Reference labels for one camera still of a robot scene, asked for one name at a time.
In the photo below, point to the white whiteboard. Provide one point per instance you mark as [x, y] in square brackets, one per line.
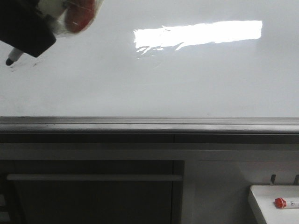
[163, 66]

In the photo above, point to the grey horizontal crossbar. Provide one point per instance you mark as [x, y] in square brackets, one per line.
[85, 177]

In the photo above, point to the white marker tray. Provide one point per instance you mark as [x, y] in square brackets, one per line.
[262, 202]

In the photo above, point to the black tray hook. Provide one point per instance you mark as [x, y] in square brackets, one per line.
[273, 178]
[296, 180]

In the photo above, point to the white black whiteboard marker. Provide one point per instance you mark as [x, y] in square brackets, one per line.
[44, 9]

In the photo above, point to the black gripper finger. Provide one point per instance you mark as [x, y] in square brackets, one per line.
[23, 28]

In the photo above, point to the red capped whiteboard marker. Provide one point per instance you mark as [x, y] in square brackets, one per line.
[286, 203]

